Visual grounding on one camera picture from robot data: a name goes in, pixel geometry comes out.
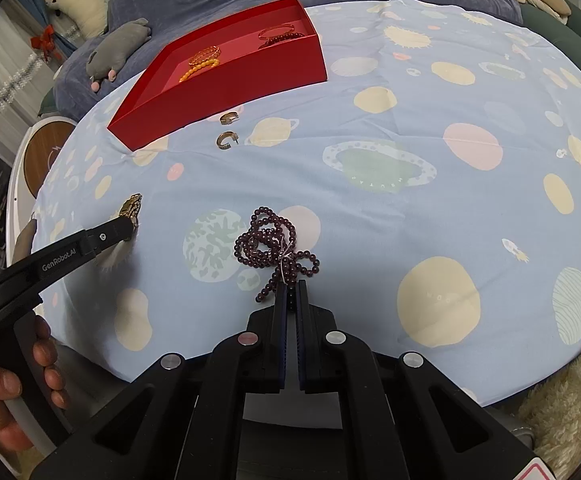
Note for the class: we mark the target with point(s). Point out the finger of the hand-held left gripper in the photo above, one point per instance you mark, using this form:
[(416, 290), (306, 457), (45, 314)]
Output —
[(110, 232)]

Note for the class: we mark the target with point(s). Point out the red cardboard box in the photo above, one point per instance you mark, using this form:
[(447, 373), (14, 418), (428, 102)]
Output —
[(220, 95)]

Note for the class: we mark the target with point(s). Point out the cream fluffy blanket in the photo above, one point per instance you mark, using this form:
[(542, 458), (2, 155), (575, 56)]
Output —
[(570, 400)]

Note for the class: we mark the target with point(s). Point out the light blue planet-print bedsheet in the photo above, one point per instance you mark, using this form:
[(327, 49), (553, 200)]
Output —
[(420, 110)]

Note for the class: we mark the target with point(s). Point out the grey plush toy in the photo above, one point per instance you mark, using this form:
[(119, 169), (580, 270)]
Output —
[(115, 50)]

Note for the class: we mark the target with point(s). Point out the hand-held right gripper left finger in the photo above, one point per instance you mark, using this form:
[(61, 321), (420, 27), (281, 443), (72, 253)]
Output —
[(281, 340)]

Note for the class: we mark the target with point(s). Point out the teal upholstered bed frame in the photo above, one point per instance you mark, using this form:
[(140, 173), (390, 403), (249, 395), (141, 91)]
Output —
[(565, 45)]

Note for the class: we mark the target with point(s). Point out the white curtain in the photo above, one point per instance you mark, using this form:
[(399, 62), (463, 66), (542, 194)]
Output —
[(0, 60)]

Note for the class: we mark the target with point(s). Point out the thin gold bangle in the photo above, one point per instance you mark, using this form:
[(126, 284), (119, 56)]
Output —
[(270, 30)]

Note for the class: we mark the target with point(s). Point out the red ribbon bow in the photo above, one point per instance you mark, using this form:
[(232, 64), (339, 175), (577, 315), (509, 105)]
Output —
[(45, 42)]

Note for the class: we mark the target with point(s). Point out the white plush toy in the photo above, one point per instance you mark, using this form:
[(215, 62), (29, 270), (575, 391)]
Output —
[(80, 7)]

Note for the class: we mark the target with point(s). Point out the small hoop earring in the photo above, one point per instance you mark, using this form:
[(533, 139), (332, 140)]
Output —
[(228, 119), (224, 141)]

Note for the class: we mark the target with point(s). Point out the round white wooden-top table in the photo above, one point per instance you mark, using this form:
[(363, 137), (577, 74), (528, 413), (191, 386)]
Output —
[(45, 160)]

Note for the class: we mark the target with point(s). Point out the person's left hand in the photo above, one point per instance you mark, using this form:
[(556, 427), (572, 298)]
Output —
[(0, 395)]

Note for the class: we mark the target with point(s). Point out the gold wristwatch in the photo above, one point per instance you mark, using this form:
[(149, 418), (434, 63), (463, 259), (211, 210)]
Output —
[(131, 205)]

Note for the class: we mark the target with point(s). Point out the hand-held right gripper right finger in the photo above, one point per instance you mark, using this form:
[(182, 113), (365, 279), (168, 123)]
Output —
[(303, 340)]

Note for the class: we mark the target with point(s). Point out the silver tinsel garland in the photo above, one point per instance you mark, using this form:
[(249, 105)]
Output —
[(10, 95)]

